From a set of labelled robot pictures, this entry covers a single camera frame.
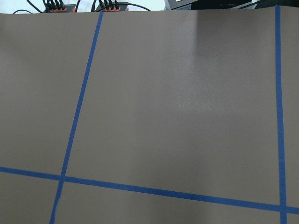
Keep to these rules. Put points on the black usb hub upper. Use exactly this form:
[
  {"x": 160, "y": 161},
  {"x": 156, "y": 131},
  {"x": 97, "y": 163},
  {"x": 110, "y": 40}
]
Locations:
[{"x": 109, "y": 6}]

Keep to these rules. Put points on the black usb hub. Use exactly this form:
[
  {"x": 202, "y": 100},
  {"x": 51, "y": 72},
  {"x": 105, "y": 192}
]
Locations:
[
  {"x": 109, "y": 6},
  {"x": 58, "y": 6}
]

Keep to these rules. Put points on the black usb hub lower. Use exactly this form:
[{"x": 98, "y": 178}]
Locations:
[{"x": 58, "y": 6}]

